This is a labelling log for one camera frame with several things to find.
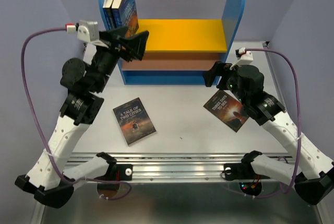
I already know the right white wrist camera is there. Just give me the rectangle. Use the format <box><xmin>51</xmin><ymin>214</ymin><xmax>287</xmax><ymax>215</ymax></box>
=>
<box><xmin>230</xmin><ymin>48</ymin><xmax>254</xmax><ymax>70</ymax></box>

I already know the Three Days to See book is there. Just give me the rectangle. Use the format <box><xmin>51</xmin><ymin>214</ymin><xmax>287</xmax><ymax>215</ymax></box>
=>
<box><xmin>204</xmin><ymin>90</ymin><xmax>248</xmax><ymax>132</ymax></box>

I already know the Animal Farm book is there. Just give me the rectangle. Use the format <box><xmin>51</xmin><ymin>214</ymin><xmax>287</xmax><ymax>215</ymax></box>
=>
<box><xmin>103</xmin><ymin>0</ymin><xmax>115</xmax><ymax>29</ymax></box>

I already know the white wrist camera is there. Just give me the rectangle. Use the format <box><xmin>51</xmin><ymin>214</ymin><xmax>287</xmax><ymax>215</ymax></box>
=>
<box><xmin>230</xmin><ymin>48</ymin><xmax>254</xmax><ymax>70</ymax></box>
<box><xmin>65</xmin><ymin>20</ymin><xmax>108</xmax><ymax>48</ymax></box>

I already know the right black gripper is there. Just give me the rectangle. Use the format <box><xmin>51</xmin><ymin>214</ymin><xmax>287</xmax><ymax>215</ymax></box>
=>
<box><xmin>202</xmin><ymin>60</ymin><xmax>248</xmax><ymax>105</ymax></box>

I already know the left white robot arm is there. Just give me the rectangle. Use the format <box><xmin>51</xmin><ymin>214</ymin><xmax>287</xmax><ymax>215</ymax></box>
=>
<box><xmin>15</xmin><ymin>23</ymin><xmax>149</xmax><ymax>209</ymax></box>

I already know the A Tale of Two Cities book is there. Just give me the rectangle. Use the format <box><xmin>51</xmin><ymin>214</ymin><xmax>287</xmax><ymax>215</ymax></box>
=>
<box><xmin>113</xmin><ymin>98</ymin><xmax>156</xmax><ymax>146</ymax></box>

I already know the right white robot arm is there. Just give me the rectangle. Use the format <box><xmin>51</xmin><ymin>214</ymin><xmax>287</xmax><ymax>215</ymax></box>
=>
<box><xmin>202</xmin><ymin>61</ymin><xmax>333</xmax><ymax>205</ymax></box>

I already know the aluminium mounting rail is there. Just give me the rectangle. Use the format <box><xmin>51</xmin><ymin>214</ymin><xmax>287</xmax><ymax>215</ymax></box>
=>
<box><xmin>43</xmin><ymin>152</ymin><xmax>298</xmax><ymax>184</ymax></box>

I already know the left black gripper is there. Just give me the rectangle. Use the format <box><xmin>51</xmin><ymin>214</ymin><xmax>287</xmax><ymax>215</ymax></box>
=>
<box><xmin>95</xmin><ymin>26</ymin><xmax>152</xmax><ymax>91</ymax></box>

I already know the blue yellow wooden bookshelf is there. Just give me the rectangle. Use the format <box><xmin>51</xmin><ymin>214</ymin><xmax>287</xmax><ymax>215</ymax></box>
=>
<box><xmin>97</xmin><ymin>0</ymin><xmax>247</xmax><ymax>86</ymax></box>

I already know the Jane Eyre book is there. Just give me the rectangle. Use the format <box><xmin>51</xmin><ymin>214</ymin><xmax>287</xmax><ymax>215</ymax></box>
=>
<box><xmin>119</xmin><ymin>0</ymin><xmax>139</xmax><ymax>37</ymax></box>

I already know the Nineteen Eighty-Four book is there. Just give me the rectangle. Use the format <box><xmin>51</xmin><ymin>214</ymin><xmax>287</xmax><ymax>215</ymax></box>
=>
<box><xmin>110</xmin><ymin>0</ymin><xmax>122</xmax><ymax>28</ymax></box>

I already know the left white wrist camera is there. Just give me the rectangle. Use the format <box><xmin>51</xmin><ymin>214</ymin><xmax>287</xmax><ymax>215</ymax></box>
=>
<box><xmin>65</xmin><ymin>20</ymin><xmax>108</xmax><ymax>48</ymax></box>

